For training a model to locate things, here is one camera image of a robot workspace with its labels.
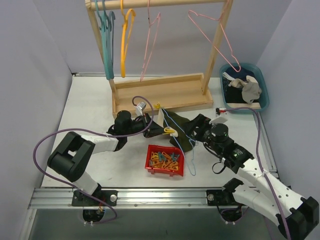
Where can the aluminium rail base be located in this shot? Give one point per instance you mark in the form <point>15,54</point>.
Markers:
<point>130,198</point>

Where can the pile of coloured clips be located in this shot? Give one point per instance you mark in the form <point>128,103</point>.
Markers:
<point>162,160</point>

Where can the yellow clip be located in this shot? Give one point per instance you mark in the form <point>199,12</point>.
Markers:
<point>157,106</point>
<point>168,131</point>

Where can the red plastic bin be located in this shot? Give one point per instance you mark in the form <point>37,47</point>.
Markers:
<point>169,150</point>

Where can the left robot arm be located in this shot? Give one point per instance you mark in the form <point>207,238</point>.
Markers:
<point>71,157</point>

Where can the grey underwear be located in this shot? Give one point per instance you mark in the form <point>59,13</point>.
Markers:
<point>250,89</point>

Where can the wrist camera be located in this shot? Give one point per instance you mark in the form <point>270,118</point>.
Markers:
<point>139,108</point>
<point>220,116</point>

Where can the orange plastic hanger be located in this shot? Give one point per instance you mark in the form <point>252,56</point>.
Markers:
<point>127,27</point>

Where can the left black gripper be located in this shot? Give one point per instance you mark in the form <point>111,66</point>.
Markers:
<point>146,124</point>

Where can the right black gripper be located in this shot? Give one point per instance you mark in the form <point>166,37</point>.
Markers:
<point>197,124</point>

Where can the wooden hanger rack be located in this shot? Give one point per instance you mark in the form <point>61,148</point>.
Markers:
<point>176,93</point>

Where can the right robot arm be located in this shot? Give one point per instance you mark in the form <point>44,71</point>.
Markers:
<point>254,186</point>

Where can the teal plastic hanger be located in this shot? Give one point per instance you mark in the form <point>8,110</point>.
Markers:
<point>106,50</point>

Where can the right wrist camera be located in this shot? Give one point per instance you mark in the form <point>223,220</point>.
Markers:
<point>220,116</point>

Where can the blue-grey plastic hanger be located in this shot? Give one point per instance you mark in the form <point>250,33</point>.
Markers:
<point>111,32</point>

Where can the pink wire hanger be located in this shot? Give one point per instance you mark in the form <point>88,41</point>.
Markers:
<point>150,45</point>
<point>221,34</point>

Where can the dark olive underwear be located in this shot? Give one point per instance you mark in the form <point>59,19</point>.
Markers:
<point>171,119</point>

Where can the black underwear in basin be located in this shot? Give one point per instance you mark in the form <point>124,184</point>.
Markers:
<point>233,95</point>

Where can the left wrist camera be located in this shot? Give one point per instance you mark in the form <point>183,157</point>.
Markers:
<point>139,108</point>

